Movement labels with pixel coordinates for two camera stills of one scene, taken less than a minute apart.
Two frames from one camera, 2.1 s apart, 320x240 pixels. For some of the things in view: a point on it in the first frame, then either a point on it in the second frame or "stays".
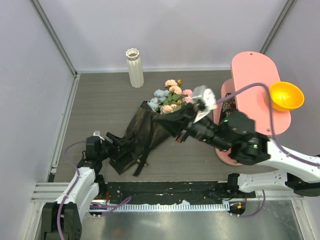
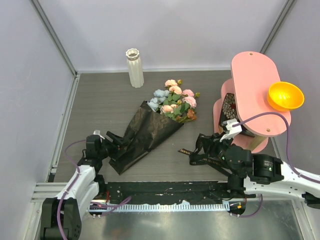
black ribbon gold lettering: x=171 y=122 to x=202 y=155
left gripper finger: x=123 y=141 stays
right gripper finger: x=182 y=136 to x=214 y=158
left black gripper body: x=107 y=150 stays
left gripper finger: x=120 y=156 stays
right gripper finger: x=189 y=113 to x=206 y=141
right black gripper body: x=205 y=131 to x=220 y=149
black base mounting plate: x=170 y=191 stays
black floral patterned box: x=229 y=106 stays
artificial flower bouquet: x=167 y=102 stays
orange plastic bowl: x=286 y=96 stays
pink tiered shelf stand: x=252 y=74 stays
